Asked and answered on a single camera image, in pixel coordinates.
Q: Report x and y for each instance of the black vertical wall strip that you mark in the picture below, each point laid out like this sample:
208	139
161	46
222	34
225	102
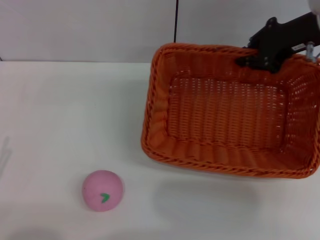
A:
176	22

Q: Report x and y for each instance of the orange woven plastic basket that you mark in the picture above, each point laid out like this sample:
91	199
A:
225	120

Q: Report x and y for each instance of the pink peach toy ball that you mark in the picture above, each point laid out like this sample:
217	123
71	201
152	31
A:
100	185

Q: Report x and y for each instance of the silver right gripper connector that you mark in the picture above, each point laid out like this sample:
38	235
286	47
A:
310	51

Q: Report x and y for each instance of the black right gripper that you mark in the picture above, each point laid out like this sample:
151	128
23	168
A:
282	37

